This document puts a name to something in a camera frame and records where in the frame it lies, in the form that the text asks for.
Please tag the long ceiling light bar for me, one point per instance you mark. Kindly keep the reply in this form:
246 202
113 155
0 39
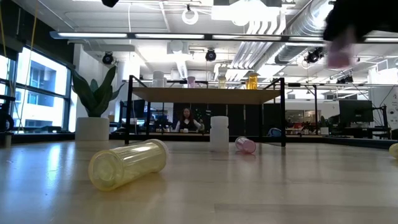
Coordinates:
93 35

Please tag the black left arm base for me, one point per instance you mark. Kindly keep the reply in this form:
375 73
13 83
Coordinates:
4 109

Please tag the yellow pill bottle white cap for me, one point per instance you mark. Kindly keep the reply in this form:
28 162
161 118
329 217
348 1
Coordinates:
222 83
130 161

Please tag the orange pill bottle white cap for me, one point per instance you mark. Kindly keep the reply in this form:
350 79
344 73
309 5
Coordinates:
253 82

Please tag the black aluminium table frame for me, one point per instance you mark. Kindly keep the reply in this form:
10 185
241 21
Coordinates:
174 137

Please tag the blue round object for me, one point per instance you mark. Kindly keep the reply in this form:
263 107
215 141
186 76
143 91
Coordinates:
274 132

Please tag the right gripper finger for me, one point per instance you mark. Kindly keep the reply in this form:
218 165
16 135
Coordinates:
337 29

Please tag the large window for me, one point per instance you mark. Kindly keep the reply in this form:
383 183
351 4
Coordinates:
43 74

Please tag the black computer monitor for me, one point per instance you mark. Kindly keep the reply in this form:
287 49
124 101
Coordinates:
356 110
138 109

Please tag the person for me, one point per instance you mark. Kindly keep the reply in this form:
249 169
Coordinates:
187 123

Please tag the wooden shelf with black legs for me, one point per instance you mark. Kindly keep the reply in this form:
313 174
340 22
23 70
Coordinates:
205 96

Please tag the black partition panel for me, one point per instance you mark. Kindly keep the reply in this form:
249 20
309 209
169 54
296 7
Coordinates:
239 119

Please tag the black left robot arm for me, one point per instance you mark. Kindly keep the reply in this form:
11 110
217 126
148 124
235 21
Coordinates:
110 2

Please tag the silver ventilation duct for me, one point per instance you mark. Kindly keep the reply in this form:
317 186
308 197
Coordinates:
298 46

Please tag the green plant in white pot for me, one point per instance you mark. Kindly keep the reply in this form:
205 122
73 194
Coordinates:
92 129

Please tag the golden yellow pill bottle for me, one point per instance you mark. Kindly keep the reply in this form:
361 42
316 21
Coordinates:
394 151

